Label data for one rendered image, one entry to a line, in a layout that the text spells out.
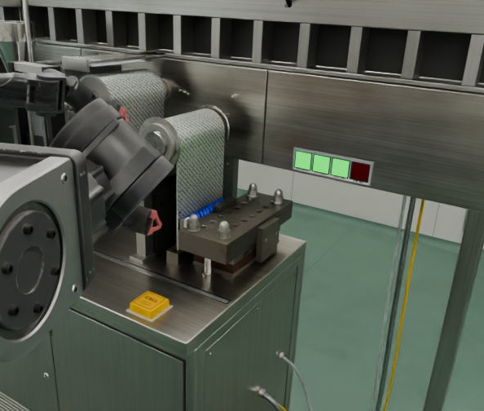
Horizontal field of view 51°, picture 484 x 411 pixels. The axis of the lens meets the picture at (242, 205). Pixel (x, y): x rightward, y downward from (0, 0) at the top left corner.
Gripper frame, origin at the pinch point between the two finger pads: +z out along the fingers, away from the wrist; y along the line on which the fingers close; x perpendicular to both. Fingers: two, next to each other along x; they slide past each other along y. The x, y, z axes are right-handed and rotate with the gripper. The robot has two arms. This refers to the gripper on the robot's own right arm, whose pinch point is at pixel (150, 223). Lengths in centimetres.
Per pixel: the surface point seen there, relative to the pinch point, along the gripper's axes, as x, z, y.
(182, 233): -0.2, 7.5, 5.8
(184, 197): 9.9, 10.4, 0.9
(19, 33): 47, -6, -71
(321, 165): 32, 30, 31
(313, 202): 58, 287, -60
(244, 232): 5.4, 15.3, 20.1
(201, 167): 20.2, 14.0, 1.0
